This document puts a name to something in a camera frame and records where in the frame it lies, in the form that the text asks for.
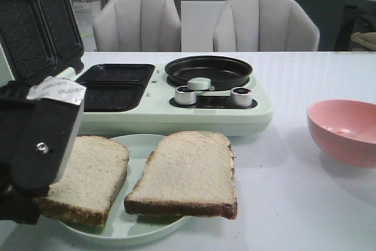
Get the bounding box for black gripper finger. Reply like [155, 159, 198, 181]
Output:
[11, 76, 86, 198]
[1, 81, 34, 163]

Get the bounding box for white bread slice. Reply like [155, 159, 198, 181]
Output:
[32, 136, 129, 226]
[124, 130, 237, 219]

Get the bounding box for breakfast maker hinged lid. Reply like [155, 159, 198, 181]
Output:
[1, 0, 84, 85]

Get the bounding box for pink plastic bowl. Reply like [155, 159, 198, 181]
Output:
[307, 99, 375, 168]

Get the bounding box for mint green breakfast maker base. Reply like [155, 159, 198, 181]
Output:
[61, 62, 273, 136]

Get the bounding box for mint green round plate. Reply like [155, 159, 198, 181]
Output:
[43, 134, 192, 247]

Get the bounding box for left silver control knob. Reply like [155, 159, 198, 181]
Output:
[174, 86, 197, 106]

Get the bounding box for silver control knob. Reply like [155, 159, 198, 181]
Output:
[230, 87, 253, 107]
[174, 86, 197, 106]

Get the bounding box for left beige upholstered chair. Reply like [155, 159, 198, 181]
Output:
[93, 0, 181, 52]

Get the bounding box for beige upholstered chair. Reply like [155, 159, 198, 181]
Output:
[93, 0, 181, 52]
[213, 0, 320, 52]

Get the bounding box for black round frying pan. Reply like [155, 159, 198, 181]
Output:
[164, 55, 253, 91]

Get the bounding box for right silver control knob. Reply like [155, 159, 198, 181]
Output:
[230, 87, 253, 107]

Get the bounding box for white cabinet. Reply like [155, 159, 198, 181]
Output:
[180, 0, 227, 52]

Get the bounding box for right beige upholstered chair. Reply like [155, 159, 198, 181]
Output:
[213, 0, 320, 52]

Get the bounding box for dark grey counter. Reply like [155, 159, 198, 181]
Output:
[295, 0, 375, 51]

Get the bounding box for mint green pan handle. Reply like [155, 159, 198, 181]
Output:
[187, 77, 211, 91]

